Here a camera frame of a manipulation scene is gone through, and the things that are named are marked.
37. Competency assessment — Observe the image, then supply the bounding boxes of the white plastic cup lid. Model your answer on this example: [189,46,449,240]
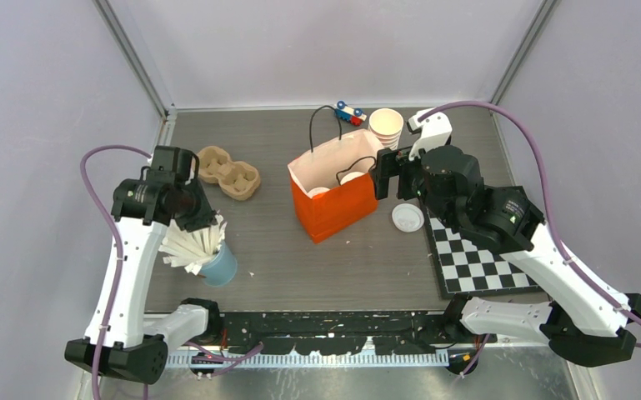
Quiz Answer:
[340,172,365,185]

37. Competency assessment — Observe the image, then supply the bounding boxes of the orange paper bag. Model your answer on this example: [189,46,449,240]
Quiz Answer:
[288,124,383,244]

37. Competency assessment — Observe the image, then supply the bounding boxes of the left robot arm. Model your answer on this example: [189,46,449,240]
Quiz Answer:
[64,146,223,385]

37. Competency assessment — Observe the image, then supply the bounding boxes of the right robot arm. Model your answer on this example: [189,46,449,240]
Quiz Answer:
[369,145,641,368]

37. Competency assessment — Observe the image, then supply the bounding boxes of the stack of white paper cups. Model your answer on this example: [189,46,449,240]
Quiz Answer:
[368,108,404,150]

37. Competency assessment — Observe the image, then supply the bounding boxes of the crumpled white paper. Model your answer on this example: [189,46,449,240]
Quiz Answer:
[158,214,227,278]

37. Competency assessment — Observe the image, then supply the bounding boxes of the cardboard cup carrier tray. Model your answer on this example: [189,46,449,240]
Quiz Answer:
[197,146,261,201]

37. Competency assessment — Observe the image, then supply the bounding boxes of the red blue toy car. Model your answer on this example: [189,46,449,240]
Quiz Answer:
[334,100,367,127]

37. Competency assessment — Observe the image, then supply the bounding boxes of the blue plastic cup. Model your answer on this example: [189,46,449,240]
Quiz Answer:
[198,240,238,287]

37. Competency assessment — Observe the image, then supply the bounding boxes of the black white checkerboard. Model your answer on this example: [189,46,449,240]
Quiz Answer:
[419,205,541,299]

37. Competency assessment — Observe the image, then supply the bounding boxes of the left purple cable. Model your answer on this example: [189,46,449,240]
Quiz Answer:
[79,145,266,400]

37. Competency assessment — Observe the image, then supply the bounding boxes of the purple cable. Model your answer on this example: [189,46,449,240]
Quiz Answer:
[416,100,641,377]
[79,145,266,400]

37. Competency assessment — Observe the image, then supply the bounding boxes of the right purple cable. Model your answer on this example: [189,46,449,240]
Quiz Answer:
[416,100,641,377]

